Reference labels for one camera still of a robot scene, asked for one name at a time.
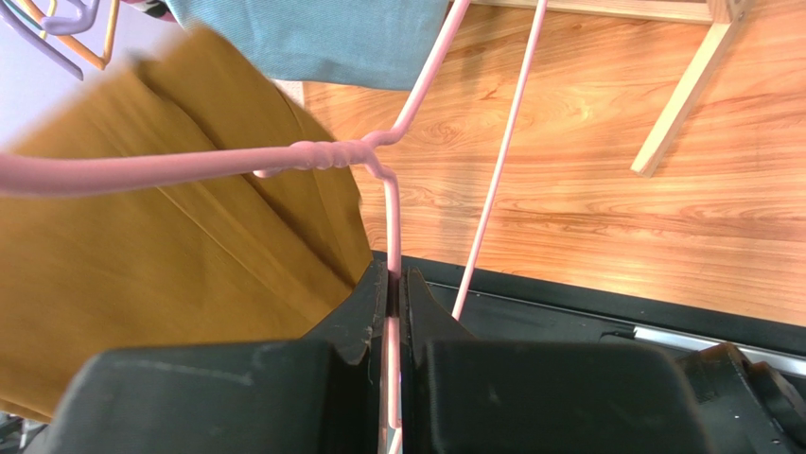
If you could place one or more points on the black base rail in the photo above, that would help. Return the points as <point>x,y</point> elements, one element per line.
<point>506,306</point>

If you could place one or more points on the pink wire hanger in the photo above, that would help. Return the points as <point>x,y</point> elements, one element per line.
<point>23,176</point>

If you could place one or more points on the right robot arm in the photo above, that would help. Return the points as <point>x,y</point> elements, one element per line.
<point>745,406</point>

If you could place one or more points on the brown trousers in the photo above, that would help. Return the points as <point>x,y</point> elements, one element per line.
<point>232,259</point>

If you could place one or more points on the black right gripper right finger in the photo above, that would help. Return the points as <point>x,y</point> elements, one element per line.
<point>462,394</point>

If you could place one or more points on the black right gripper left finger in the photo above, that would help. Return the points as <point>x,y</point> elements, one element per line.
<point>318,394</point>

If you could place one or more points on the light blue garment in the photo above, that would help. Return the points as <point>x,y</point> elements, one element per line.
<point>380,44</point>

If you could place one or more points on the orange hanger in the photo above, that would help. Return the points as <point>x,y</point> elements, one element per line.
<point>94,46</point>

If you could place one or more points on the purple hanger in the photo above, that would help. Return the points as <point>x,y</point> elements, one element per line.
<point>83,20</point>

